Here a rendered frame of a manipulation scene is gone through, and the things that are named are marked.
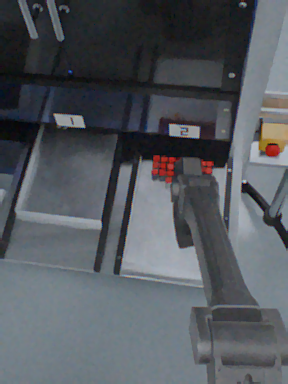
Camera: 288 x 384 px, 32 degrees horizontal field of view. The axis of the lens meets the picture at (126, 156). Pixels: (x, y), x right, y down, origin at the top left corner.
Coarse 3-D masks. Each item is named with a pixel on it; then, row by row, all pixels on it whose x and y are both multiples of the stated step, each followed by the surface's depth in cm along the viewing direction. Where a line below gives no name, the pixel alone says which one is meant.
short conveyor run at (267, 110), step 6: (264, 96) 157; (270, 96) 154; (276, 96) 153; (282, 96) 153; (264, 102) 156; (270, 102) 155; (276, 102) 155; (282, 102) 155; (264, 108) 150; (270, 108) 150; (276, 108) 154; (282, 108) 154; (264, 114) 153; (270, 114) 153; (276, 114) 152; (282, 114) 150; (258, 132) 156
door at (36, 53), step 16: (0, 0) 110; (16, 0) 109; (32, 0) 109; (0, 16) 115; (16, 16) 114; (48, 16) 112; (0, 32) 120; (16, 32) 119; (48, 32) 117; (0, 48) 125; (16, 48) 124; (32, 48) 123; (48, 48) 122; (0, 64) 131; (16, 64) 130; (32, 64) 128; (48, 64) 127; (64, 64) 126
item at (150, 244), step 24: (144, 168) 153; (216, 168) 151; (144, 192) 149; (168, 192) 148; (144, 216) 145; (168, 216) 145; (144, 240) 142; (168, 240) 141; (144, 264) 135; (168, 264) 138; (192, 264) 137
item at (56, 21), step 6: (48, 0) 98; (54, 0) 99; (48, 6) 100; (54, 6) 100; (60, 6) 108; (66, 6) 108; (54, 12) 101; (60, 12) 108; (66, 12) 109; (54, 18) 102; (60, 18) 104; (54, 24) 104; (60, 24) 104; (54, 30) 106; (60, 30) 106; (60, 36) 107
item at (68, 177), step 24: (48, 144) 160; (72, 144) 160; (96, 144) 159; (48, 168) 156; (72, 168) 155; (96, 168) 155; (24, 192) 152; (48, 192) 152; (72, 192) 151; (96, 192) 150; (48, 216) 146; (72, 216) 144; (96, 216) 146
